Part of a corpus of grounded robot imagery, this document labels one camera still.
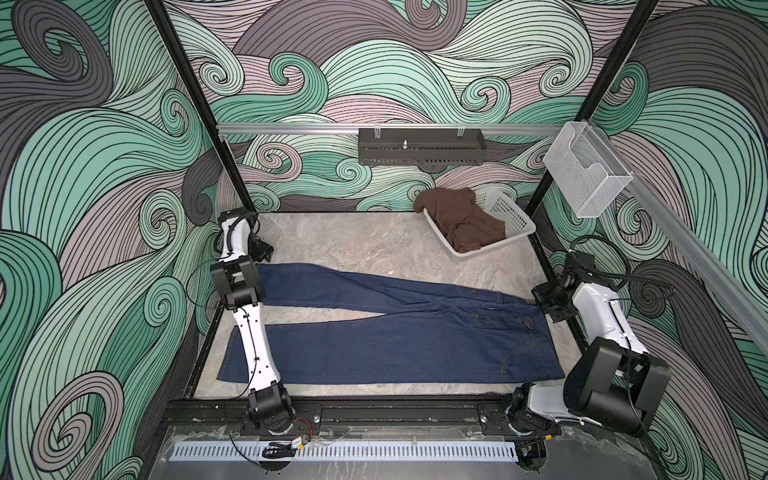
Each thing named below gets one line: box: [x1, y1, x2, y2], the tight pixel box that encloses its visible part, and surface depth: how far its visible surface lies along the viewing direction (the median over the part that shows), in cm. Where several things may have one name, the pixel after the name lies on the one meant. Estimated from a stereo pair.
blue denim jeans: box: [220, 264, 565, 384], surface depth 89 cm
